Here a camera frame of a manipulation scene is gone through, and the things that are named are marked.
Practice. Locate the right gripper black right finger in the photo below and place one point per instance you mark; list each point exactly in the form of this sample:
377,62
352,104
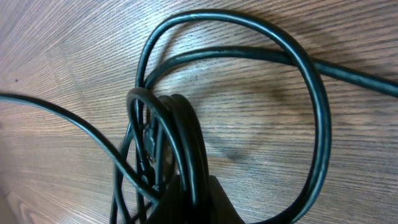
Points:
221,208

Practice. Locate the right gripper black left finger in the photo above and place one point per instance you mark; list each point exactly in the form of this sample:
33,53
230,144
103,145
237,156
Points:
170,209

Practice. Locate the black USB cable long loop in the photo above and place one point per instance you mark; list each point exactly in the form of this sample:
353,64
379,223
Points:
167,132

